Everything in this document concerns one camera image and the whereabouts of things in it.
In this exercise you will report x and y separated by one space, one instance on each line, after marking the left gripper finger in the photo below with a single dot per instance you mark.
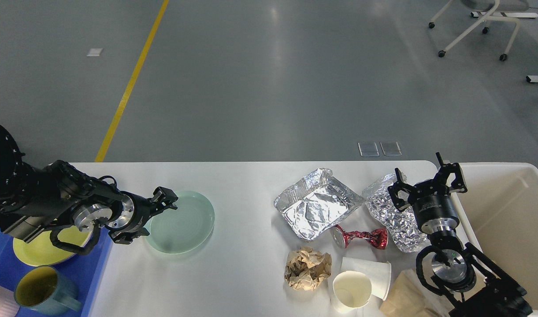
125 238
163 199

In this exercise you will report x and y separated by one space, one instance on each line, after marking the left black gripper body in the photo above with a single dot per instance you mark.
129 214

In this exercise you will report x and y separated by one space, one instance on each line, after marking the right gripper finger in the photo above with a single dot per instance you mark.
399 185
450 177

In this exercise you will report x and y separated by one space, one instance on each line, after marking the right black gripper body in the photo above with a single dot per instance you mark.
433 208

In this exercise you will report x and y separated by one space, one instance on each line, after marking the mint green plate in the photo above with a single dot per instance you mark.
183 227

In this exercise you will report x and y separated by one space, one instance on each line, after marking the dark teal mug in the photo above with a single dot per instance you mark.
47 291

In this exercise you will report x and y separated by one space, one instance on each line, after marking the pink ribbed mug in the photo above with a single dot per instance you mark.
8 305

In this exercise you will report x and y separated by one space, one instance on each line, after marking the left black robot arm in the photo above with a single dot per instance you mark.
71 206

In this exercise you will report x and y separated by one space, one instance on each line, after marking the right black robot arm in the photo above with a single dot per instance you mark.
474 284

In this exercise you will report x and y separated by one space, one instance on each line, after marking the crumpled aluminium foil sheet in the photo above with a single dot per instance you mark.
401 226

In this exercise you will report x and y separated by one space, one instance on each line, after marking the crushed red can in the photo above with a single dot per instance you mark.
377 238

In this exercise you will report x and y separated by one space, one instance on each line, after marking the beige plastic bin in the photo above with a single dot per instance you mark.
501 206

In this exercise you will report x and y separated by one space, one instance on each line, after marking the right floor plate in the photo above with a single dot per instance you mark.
391 148

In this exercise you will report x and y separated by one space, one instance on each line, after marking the floor plate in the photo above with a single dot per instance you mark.
368 149
391 148

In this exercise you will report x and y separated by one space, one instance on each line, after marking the left floor plate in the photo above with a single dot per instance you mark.
368 149

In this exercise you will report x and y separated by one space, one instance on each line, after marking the lying white paper cup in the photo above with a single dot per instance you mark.
379 273

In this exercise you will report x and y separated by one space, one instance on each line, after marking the yellow plate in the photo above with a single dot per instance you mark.
40 251

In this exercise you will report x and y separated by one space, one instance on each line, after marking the square aluminium foil tray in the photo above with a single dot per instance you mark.
315 203

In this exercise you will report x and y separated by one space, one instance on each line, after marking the brown paper bag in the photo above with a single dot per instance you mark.
407 298

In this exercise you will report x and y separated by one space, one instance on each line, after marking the crumpled brown paper ball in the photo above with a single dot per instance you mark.
307 268

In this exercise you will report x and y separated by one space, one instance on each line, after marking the blue plastic tray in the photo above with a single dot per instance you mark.
85 271

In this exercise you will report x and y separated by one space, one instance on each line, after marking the white floor label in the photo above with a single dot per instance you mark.
94 52

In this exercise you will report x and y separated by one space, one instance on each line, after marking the white rolling chair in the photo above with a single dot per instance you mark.
491 10

